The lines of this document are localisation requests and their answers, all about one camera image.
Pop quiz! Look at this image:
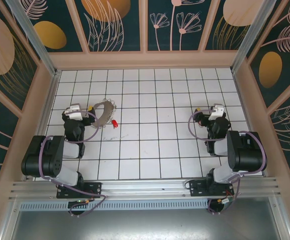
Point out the grey keyring band with rings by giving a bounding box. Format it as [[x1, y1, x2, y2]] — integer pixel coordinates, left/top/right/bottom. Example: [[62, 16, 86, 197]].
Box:
[[91, 99, 117, 130]]

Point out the grey metal sheet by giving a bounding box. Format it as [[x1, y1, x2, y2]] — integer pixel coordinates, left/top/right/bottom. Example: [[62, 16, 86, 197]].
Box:
[[0, 209, 290, 240]]

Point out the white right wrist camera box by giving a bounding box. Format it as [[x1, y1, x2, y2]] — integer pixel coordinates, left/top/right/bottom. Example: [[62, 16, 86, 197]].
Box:
[[208, 104, 225, 121]]

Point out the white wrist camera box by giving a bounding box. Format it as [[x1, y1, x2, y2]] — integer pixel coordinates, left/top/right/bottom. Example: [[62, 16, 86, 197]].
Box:
[[208, 104, 225, 121], [68, 104, 83, 120]]

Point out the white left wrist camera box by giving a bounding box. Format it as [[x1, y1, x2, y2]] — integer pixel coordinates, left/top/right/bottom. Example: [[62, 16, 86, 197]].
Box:
[[68, 104, 83, 120]]

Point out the aluminium table side rail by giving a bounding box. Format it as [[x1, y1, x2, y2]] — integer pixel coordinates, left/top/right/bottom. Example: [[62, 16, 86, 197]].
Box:
[[232, 72, 265, 177], [23, 72, 60, 181]]

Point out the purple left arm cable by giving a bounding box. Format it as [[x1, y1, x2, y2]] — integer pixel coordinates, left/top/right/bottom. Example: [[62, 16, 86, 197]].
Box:
[[38, 109, 108, 218]]

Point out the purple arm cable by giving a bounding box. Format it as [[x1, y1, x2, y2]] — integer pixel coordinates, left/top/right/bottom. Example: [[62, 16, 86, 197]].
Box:
[[38, 109, 108, 218], [187, 107, 268, 216]]

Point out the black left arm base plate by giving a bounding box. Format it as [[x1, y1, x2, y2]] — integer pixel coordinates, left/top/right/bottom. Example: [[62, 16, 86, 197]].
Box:
[[56, 181, 103, 200]]

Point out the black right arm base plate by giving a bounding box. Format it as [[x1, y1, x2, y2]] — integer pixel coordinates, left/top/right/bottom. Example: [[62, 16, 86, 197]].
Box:
[[189, 179, 235, 199]]

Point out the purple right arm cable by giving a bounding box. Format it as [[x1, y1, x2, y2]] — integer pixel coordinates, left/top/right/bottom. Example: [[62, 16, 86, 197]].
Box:
[[187, 107, 268, 216]]

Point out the aluminium corner post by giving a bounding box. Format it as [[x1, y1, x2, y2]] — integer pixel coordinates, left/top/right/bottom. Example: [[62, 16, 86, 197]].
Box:
[[5, 0, 61, 77], [231, 0, 278, 75]]

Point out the aluminium mounting rail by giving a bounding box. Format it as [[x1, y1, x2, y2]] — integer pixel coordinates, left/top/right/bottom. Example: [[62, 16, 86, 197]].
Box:
[[8, 176, 282, 201]]

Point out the grey slotted cable duct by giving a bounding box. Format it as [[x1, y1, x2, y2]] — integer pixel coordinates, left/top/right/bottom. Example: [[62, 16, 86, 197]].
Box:
[[18, 200, 210, 211]]

